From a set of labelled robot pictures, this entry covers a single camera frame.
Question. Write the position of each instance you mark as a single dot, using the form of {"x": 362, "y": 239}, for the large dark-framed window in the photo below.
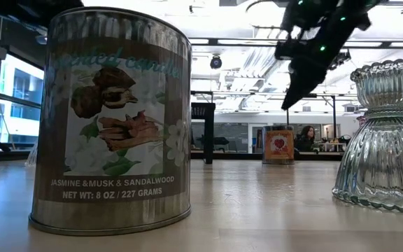
{"x": 19, "y": 115}

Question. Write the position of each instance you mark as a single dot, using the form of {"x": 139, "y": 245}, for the black background rig frame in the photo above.
{"x": 333, "y": 112}

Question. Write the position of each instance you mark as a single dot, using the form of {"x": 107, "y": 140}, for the black aluminium table frame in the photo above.
{"x": 240, "y": 156}

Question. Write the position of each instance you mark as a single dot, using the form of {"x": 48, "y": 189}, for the black ceiling spotlight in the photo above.
{"x": 341, "y": 59}

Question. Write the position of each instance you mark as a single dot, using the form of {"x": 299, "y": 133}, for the green ribbed glass candlestick holder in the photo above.
{"x": 383, "y": 157}

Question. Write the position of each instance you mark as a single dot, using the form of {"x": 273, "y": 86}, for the candle tin orange heart label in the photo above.
{"x": 277, "y": 145}

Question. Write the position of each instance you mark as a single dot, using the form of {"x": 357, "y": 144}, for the clear glass candlestick holder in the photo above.
{"x": 31, "y": 157}

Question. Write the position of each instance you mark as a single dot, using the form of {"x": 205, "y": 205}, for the candle tin jasmine sandalwood label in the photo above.
{"x": 110, "y": 140}

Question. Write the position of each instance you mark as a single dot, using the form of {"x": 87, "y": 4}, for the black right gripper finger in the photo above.
{"x": 313, "y": 78}
{"x": 294, "y": 84}

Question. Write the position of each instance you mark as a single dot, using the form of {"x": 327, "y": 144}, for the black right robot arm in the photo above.
{"x": 327, "y": 5}

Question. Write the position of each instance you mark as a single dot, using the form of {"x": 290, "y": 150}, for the black ceiling light rail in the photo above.
{"x": 385, "y": 45}

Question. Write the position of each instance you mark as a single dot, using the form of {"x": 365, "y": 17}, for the black dome ceiling camera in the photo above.
{"x": 215, "y": 62}

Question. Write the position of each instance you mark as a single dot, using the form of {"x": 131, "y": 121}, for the person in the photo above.
{"x": 306, "y": 140}

